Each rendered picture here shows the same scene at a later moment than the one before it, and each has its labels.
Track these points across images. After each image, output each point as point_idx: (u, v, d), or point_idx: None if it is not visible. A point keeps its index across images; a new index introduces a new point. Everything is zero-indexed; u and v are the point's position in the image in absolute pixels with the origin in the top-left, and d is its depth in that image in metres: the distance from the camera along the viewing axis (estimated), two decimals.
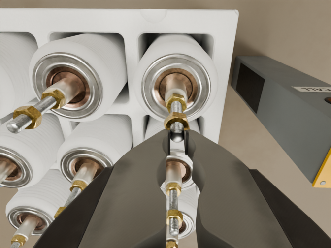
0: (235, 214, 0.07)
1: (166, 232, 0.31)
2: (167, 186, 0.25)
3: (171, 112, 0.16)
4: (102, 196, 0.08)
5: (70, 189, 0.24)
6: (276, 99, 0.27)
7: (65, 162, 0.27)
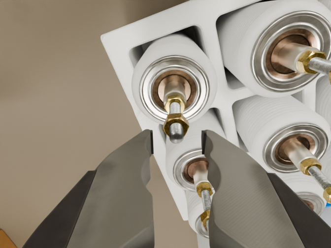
0: (249, 216, 0.07)
1: None
2: (306, 72, 0.17)
3: None
4: (86, 200, 0.08)
5: (311, 175, 0.22)
6: None
7: (283, 169, 0.26)
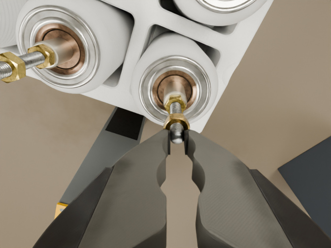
0: (235, 214, 0.07)
1: None
2: (47, 47, 0.16)
3: None
4: (102, 196, 0.08)
5: None
6: (124, 154, 0.31)
7: None
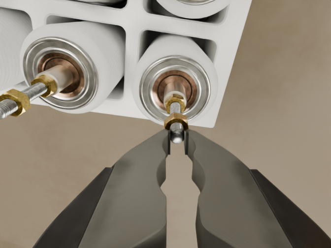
0: (235, 214, 0.07)
1: (168, 89, 0.19)
2: None
3: None
4: (102, 196, 0.08)
5: None
6: None
7: None
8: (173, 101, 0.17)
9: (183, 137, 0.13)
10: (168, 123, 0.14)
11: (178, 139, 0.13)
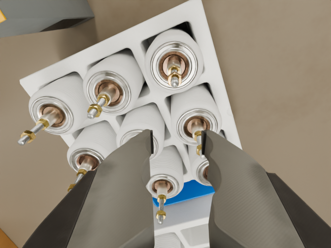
0: (249, 216, 0.07)
1: None
2: (104, 104, 0.32)
3: (37, 132, 0.32)
4: (86, 200, 0.08)
5: None
6: (29, 30, 0.34)
7: None
8: (170, 71, 0.28)
9: (176, 80, 0.24)
10: (169, 82, 0.25)
11: (175, 83, 0.24)
